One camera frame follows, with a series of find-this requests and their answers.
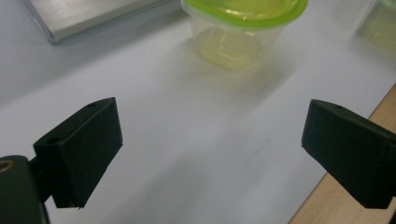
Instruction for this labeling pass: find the clear container with green lid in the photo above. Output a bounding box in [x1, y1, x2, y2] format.
[181, 0, 310, 73]
[356, 0, 396, 52]

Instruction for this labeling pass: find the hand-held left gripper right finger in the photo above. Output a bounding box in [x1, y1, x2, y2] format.
[301, 99, 396, 210]

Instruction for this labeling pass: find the silver metal wire rack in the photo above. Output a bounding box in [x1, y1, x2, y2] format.
[20, 0, 176, 45]

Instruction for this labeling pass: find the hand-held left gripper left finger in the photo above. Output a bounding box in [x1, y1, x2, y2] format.
[33, 97, 123, 209]

